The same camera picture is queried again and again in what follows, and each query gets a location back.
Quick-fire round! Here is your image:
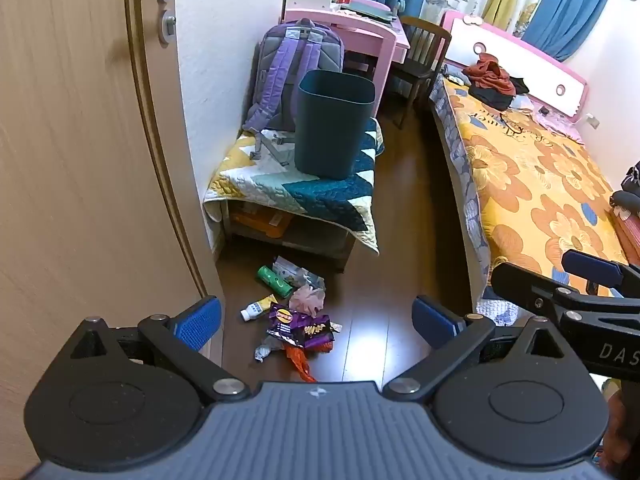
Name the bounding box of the pink bed frame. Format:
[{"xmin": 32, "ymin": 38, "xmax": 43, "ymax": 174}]
[{"xmin": 441, "ymin": 10, "xmax": 589, "ymax": 123}]

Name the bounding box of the black bag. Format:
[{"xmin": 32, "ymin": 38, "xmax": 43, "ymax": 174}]
[{"xmin": 610, "ymin": 160, "xmax": 640, "ymax": 221}]

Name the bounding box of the black clothing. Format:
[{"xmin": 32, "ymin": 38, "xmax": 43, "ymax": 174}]
[{"xmin": 470, "ymin": 76, "xmax": 530, "ymax": 111}]

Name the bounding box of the pale pink knotted bag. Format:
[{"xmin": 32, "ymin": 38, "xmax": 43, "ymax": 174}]
[{"xmin": 289, "ymin": 285, "xmax": 326, "ymax": 317}]

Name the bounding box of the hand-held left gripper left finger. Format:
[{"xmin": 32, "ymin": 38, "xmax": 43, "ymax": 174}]
[{"xmin": 67, "ymin": 295, "xmax": 252, "ymax": 403}]

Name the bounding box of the green can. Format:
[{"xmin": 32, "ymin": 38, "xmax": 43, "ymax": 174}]
[{"xmin": 257, "ymin": 265, "xmax": 294, "ymax": 297}]

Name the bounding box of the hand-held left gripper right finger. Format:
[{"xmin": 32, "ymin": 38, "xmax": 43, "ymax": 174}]
[{"xmin": 382, "ymin": 296, "xmax": 568, "ymax": 403}]

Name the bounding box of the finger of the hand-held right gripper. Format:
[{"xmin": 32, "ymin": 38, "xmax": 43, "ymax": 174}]
[
  {"xmin": 561, "ymin": 249, "xmax": 640, "ymax": 297},
  {"xmin": 491, "ymin": 261, "xmax": 640, "ymax": 322}
]

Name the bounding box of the white yellow tube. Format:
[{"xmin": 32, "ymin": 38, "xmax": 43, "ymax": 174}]
[{"xmin": 240, "ymin": 296, "xmax": 279, "ymax": 322}]

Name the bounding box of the orange wrapper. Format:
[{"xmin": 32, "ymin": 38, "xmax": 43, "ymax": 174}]
[{"xmin": 284, "ymin": 345, "xmax": 318, "ymax": 383}]

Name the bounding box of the low wooden bench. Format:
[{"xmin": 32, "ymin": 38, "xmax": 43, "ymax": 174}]
[{"xmin": 220, "ymin": 200, "xmax": 358, "ymax": 273}]

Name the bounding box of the pink desk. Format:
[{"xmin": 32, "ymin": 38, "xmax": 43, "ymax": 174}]
[{"xmin": 284, "ymin": 0, "xmax": 412, "ymax": 106}]

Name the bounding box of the clear plastic bag with paper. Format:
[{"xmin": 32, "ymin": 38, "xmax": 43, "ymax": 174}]
[{"xmin": 272, "ymin": 256, "xmax": 326, "ymax": 291}]

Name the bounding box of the orange flat package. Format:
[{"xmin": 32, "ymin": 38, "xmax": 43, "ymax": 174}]
[{"xmin": 230, "ymin": 208, "xmax": 293, "ymax": 238}]

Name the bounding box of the teal waste bin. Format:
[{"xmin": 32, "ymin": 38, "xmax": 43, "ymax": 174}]
[{"xmin": 294, "ymin": 70, "xmax": 376, "ymax": 179}]

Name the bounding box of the light wooden door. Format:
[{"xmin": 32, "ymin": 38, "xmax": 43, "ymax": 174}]
[{"xmin": 0, "ymin": 0, "xmax": 226, "ymax": 461}]

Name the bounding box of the purple snack bag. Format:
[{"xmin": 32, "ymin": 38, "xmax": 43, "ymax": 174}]
[{"xmin": 265, "ymin": 302, "xmax": 336, "ymax": 348}]

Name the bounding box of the dark green folder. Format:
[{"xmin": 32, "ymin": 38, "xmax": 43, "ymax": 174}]
[{"xmin": 340, "ymin": 1, "xmax": 396, "ymax": 22}]

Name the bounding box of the purple grey backpack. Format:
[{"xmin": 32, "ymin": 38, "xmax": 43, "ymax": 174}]
[{"xmin": 241, "ymin": 18, "xmax": 346, "ymax": 167}]

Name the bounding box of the dark wooden chair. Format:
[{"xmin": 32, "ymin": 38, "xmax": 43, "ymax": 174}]
[{"xmin": 390, "ymin": 16, "xmax": 452, "ymax": 128}]

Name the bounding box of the patchwork quilt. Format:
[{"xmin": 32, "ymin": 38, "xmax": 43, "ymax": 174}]
[{"xmin": 202, "ymin": 117, "xmax": 386, "ymax": 254}]

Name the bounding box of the pink cloth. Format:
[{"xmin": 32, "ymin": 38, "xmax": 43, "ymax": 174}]
[{"xmin": 537, "ymin": 110, "xmax": 583, "ymax": 143}]

